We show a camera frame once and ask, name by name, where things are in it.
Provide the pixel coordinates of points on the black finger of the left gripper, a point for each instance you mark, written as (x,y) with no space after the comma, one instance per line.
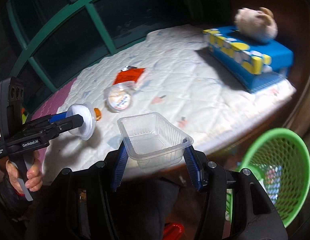
(69,123)

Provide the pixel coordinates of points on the orange bread piece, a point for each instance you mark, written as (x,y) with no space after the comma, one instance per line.
(98,114)

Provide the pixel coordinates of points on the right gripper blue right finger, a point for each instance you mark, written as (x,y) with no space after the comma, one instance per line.
(194,167)

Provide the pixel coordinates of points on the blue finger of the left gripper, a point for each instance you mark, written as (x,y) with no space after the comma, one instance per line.
(57,117)

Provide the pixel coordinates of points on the round labelled plastic container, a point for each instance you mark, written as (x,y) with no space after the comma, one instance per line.
(118,97)

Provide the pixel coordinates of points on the beige plush toy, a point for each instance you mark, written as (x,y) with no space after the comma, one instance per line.
(258,25)

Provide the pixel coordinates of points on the green window frame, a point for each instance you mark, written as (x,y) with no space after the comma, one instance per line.
(46,43)

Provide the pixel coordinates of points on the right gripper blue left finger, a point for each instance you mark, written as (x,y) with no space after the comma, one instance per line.
(120,161)

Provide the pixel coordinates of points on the white quilted mattress pad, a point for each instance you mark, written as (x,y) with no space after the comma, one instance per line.
(181,81)

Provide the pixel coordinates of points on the blue yellow dotted shoe box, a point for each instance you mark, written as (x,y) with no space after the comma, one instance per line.
(255,65)

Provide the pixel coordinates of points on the clear rectangular plastic tray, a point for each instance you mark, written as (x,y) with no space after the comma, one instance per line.
(152,141)

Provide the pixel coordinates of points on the red object on floor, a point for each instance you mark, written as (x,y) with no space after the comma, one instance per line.
(173,231)

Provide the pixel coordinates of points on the green mesh trash basket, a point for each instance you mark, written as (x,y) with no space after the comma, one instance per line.
(280,160)

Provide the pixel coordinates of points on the orange snack wrapper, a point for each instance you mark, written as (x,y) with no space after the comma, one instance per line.
(128,73)

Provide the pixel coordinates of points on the person's left hand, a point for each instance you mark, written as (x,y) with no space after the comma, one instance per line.
(34,176)

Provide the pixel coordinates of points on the person's black trouser leg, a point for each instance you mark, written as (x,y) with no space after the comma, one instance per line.
(139,207)

